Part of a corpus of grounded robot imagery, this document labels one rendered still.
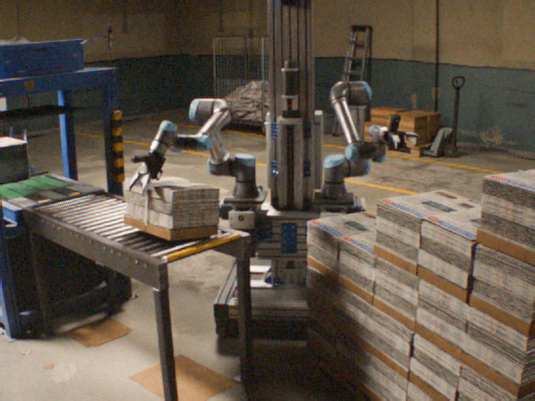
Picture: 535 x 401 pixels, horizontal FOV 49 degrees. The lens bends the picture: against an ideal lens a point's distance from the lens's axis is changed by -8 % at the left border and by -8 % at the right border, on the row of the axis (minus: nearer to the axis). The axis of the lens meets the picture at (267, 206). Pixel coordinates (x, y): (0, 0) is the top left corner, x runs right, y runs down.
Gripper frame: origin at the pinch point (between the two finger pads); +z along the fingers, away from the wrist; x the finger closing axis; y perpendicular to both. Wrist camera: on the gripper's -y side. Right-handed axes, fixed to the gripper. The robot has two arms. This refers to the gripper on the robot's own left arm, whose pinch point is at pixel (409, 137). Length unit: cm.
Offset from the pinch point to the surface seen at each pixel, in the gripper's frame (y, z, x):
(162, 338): 61, 9, 134
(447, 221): 13, 76, 32
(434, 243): 19, 76, 38
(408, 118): 113, -503, -304
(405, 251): 27, 60, 41
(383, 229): 22, 45, 42
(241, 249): 39, -15, 86
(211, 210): 18, -17, 96
